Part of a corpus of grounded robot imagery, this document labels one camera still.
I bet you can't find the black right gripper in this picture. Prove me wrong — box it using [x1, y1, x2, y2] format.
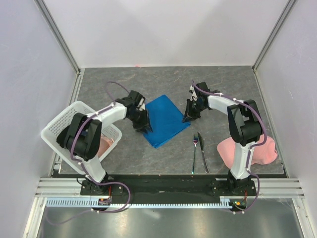
[182, 99, 206, 122]

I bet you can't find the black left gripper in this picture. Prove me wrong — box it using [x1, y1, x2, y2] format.
[127, 108, 152, 134]

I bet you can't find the blue cloth napkin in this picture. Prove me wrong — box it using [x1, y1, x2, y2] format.
[144, 95, 191, 148]

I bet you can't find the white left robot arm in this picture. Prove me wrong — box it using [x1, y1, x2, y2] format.
[56, 96, 153, 195]

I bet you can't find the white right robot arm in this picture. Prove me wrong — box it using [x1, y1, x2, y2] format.
[183, 89, 267, 195]

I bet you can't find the iridescent rainbow fork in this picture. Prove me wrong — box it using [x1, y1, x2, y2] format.
[192, 134, 199, 174]

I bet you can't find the silver table knife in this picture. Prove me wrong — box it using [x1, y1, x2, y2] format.
[198, 132, 210, 174]

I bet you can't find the pink cap in basket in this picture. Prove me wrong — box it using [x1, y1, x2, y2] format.
[97, 136, 114, 157]

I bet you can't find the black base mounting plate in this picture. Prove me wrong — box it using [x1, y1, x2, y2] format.
[80, 174, 257, 203]

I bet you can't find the black cloth in basket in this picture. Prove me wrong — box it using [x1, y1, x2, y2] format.
[56, 125, 76, 150]

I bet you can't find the pink baseball cap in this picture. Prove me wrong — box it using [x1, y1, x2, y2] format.
[217, 136, 278, 169]

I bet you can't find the white plastic perforated basket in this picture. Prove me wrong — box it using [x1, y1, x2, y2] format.
[41, 101, 122, 175]

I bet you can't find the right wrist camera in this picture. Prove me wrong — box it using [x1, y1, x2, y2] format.
[189, 82, 211, 98]

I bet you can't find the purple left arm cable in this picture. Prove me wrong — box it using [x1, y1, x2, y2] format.
[70, 81, 136, 184]

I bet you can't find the light blue cable duct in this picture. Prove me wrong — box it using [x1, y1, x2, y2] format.
[46, 197, 232, 209]

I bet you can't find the left aluminium frame post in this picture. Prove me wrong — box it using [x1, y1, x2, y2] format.
[34, 0, 81, 74]

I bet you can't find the aluminium frame post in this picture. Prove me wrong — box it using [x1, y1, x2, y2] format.
[34, 0, 81, 74]
[252, 0, 298, 72]

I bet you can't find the right aluminium frame post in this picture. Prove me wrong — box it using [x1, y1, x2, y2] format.
[252, 0, 298, 72]

